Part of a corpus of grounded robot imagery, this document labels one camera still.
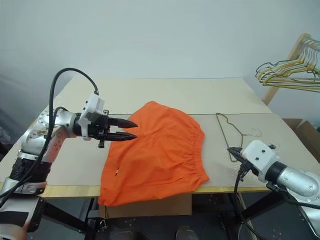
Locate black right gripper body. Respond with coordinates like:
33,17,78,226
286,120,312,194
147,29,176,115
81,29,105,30
238,149,260,176

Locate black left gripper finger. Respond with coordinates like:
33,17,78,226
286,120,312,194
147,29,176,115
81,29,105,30
107,117,139,130
105,132,138,142

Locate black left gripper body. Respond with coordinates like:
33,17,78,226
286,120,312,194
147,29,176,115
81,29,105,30
89,109,111,150

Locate brown wire hanger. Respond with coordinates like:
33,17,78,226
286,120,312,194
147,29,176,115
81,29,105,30
215,112,262,165

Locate orange shorts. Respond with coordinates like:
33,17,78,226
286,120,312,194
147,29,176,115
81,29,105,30
97,100,210,207

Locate wooden hanger rack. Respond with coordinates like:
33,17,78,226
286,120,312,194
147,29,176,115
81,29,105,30
261,32,320,106

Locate large cardboard sheet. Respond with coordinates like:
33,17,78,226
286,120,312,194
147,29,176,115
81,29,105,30
0,112,320,188

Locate small cardboard sheet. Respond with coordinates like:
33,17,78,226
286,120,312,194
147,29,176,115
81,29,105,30
42,76,273,116

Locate open brown cardboard box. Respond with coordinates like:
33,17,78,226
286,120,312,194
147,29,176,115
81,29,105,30
283,117,320,166

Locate cardboard box under table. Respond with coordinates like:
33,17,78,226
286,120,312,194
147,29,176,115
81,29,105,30
98,192,193,219

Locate dark rounded shape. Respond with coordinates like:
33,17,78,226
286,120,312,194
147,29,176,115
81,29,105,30
174,225,199,240
109,225,151,240

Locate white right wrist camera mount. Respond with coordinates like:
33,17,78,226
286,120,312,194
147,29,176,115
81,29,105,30
240,139,280,183

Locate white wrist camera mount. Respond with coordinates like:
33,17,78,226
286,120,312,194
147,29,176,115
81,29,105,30
240,139,280,183
78,93,106,142

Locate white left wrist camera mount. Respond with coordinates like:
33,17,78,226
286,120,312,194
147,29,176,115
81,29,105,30
78,93,106,142

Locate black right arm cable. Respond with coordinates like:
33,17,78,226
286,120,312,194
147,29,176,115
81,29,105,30
233,162,320,240

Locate pale green wire hanger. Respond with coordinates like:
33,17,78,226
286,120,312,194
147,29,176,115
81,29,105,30
261,74,320,94

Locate dark green wire hanger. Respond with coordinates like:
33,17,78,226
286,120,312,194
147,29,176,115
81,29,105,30
255,60,320,77

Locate black table frame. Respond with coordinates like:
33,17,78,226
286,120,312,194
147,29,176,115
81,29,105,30
41,191,286,240

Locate yellow wire hanger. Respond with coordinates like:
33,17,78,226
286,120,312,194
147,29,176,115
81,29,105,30
257,58,320,85

